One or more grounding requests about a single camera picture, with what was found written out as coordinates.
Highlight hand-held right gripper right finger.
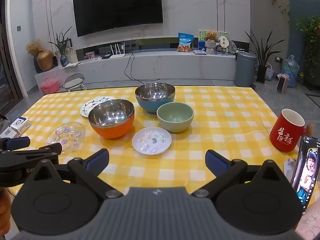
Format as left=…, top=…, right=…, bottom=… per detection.
left=190, top=149, right=292, bottom=198

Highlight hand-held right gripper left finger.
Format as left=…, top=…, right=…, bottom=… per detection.
left=24, top=149, right=124, bottom=199

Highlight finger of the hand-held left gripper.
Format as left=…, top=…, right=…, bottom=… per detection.
left=0, top=136, right=31, bottom=151
left=0, top=142, right=63, bottom=161

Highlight clear glass plate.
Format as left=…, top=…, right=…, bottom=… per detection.
left=45, top=122, right=86, bottom=155

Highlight orange steel bowl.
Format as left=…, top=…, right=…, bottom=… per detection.
left=88, top=99, right=135, bottom=139

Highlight white plate with small prints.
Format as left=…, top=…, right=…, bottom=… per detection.
left=132, top=127, right=172, bottom=156

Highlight white floral plate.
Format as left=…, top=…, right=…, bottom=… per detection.
left=80, top=96, right=117, bottom=118

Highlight plain white box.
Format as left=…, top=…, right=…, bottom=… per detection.
left=0, top=127, right=18, bottom=138

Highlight white box with blue circle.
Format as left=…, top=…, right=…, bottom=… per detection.
left=10, top=117, right=32, bottom=134

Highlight yellow checked tablecloth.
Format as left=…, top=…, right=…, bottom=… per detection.
left=0, top=86, right=320, bottom=230

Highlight green ceramic bowl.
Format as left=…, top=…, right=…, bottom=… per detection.
left=157, top=102, right=194, bottom=133

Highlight pink storage case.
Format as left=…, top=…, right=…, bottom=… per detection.
left=40, top=77, right=60, bottom=95

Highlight white phone stand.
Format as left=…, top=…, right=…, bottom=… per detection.
left=283, top=157, right=297, bottom=181

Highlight red mug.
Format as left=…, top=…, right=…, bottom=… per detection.
left=270, top=108, right=314, bottom=152

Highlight blue steel bowl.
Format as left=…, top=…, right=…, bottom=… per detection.
left=135, top=82, right=176, bottom=114

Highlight dark vase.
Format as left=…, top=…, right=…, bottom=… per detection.
left=33, top=56, right=43, bottom=74

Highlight gold vase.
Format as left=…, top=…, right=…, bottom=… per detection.
left=37, top=50, right=54, bottom=72

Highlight smartphone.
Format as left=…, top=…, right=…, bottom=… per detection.
left=290, top=135, right=320, bottom=209

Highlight grey trash can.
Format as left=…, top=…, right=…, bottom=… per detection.
left=234, top=51, right=258, bottom=88

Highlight dried yellow flowers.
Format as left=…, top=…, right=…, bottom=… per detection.
left=26, top=39, right=43, bottom=57

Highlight small pink heater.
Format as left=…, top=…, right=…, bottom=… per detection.
left=276, top=73, right=290, bottom=94

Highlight woven basket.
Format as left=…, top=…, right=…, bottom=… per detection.
left=264, top=63, right=273, bottom=81

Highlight white router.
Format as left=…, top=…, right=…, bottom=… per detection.
left=110, top=44, right=131, bottom=59

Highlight long-leaf green plant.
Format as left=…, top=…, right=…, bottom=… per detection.
left=48, top=26, right=73, bottom=56

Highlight white marble television cabinet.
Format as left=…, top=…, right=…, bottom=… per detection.
left=34, top=50, right=238, bottom=87

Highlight grey wrapped bouquet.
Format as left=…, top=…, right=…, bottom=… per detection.
left=205, top=41, right=217, bottom=55

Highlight tall potted plant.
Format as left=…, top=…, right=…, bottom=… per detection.
left=244, top=30, right=286, bottom=84

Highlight round white hand fan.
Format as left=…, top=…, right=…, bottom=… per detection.
left=217, top=35, right=230, bottom=50

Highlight large water bottle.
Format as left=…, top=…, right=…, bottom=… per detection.
left=281, top=55, right=300, bottom=88

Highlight blue snack bag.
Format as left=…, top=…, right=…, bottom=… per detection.
left=177, top=32, right=195, bottom=53

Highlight teddy bear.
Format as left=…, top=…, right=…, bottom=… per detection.
left=205, top=31, right=218, bottom=43

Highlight green and white panel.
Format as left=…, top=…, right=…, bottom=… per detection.
left=198, top=30, right=228, bottom=51

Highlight bushy green plant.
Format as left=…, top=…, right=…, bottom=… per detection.
left=296, top=17, right=320, bottom=91

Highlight black cable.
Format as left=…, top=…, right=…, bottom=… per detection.
left=124, top=51, right=148, bottom=82

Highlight wall television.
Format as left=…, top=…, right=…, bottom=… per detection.
left=72, top=0, right=164, bottom=38

